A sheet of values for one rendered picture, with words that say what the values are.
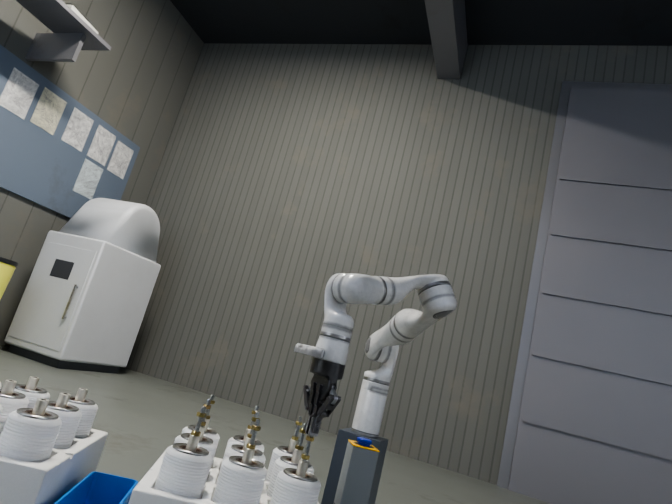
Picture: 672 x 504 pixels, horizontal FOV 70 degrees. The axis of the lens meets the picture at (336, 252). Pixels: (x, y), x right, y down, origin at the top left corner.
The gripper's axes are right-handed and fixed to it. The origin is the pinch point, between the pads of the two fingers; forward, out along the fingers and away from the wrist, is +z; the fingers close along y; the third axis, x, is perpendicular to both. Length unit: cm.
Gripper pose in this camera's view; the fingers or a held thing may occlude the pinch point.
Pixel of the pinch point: (313, 425)
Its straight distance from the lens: 111.0
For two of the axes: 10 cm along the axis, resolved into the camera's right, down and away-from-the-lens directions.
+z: -2.4, 9.4, -2.2
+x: -8.1, -3.2, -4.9
